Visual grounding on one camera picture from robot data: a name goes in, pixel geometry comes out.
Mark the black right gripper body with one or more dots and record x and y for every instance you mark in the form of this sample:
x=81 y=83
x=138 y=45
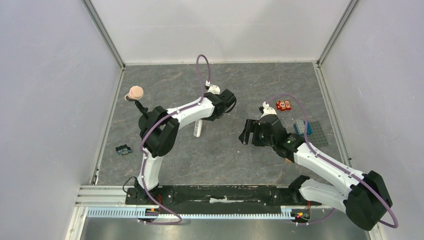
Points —
x=253 y=132

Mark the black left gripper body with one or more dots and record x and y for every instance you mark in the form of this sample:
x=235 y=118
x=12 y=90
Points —
x=220 y=117

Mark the white remote control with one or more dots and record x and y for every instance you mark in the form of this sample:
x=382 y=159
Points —
x=198 y=128

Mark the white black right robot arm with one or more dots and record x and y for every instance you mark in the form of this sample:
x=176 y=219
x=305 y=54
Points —
x=363 y=197

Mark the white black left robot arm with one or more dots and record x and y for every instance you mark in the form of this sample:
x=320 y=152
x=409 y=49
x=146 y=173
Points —
x=159 y=128

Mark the blue grey toy brick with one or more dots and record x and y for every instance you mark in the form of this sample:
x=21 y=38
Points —
x=301 y=128

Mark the grey studded baseplate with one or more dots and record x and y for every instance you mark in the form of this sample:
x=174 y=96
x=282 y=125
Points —
x=317 y=137

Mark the pink microphone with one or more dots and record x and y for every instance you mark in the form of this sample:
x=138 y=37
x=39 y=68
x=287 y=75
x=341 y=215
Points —
x=135 y=93

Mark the small blue black device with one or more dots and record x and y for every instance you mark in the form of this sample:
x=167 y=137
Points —
x=123 y=150

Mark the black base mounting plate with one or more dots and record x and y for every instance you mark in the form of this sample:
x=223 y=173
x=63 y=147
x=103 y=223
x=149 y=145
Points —
x=218 y=199

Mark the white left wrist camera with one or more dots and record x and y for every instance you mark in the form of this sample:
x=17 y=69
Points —
x=211 y=88

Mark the white slotted cable duct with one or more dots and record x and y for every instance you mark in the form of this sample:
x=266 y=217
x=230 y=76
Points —
x=144 y=213

